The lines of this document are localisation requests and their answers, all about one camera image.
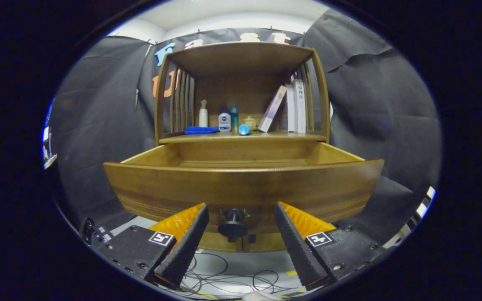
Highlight folded blue cloth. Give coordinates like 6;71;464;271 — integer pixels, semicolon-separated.
184;126;220;135

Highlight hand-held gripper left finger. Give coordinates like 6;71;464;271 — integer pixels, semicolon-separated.
90;203;210;290

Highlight white rounded object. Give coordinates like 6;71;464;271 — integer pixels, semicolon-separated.
241;291;283;301

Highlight wooden drawer with black knob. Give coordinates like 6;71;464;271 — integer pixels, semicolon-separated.
104;141;385;243

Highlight purple and white book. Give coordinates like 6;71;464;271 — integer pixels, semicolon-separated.
258;85;287;133

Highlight white book with black lettering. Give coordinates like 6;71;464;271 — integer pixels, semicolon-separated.
295;79;307;134

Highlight plain white book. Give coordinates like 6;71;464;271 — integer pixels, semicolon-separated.
286;84;297;133

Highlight brown wooden cabinet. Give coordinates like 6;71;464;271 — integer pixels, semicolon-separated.
154;41;331;253

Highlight wooden cabinet door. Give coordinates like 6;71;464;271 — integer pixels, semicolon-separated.
197;231;241;253
241;232;285;253

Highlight white and blue equipment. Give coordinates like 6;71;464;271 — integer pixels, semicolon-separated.
41;100;58;170

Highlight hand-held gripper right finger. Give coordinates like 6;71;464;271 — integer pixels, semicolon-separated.
274;202;386;291

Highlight wooden countertop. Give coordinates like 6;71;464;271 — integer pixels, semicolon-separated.
159;130;327;144

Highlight black floor cables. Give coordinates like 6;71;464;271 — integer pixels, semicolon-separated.
180;250;304;298

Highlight white bottle with blue cap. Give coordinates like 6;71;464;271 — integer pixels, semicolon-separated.
218;107;231;133

